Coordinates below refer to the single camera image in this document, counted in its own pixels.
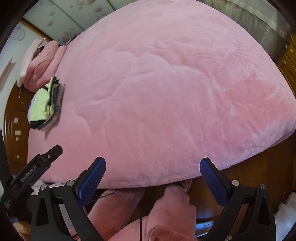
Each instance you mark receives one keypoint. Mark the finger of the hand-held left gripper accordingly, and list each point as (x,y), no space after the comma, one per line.
(54,154)

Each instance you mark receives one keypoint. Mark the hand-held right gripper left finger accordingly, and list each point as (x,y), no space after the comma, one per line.
(92,178)

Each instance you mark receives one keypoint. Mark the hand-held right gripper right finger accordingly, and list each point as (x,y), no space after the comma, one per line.
(212,178)

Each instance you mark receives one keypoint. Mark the pale pink pillow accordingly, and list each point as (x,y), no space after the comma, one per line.
(30,55)

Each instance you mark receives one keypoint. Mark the stack of folded clothes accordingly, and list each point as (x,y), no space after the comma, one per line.
(59,92)

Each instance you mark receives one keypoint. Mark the person's leg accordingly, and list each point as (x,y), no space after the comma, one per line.
(173,208)
(115,204)

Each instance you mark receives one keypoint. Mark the yellow wooden cabinet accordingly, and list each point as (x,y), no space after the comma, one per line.
(289,62)

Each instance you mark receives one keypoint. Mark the person's left hand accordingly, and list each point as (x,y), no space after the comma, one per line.
(22,228)

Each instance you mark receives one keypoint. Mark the green and black jacket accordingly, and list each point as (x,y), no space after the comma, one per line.
(41,104)

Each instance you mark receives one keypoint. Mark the pink plush blanket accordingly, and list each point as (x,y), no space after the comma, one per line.
(161,92)

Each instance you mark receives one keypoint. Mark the furry slipper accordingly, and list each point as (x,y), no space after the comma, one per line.
(185,184)

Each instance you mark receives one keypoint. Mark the white crumpled sheet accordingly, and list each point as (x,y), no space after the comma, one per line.
(285,215)

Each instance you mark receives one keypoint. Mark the person's left leg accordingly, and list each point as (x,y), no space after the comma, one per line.
(115,204)

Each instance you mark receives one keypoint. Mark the grey curtain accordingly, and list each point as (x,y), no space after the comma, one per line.
(261,16)

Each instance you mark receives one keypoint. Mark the pink folded quilt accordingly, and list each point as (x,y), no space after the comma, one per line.
(44,64)

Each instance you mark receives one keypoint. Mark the brown wooden headboard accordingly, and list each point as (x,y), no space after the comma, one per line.
(16,120)

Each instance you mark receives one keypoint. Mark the person's right leg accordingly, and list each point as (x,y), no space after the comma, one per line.
(173,208)

